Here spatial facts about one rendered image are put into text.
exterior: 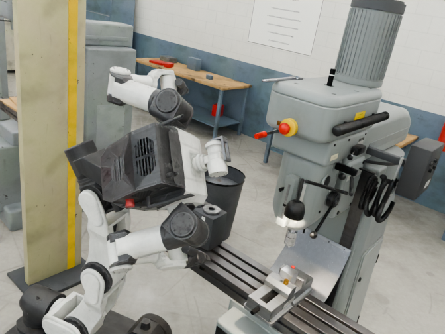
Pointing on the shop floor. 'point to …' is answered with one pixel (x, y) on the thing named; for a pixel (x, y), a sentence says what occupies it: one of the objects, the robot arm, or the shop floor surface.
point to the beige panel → (49, 138)
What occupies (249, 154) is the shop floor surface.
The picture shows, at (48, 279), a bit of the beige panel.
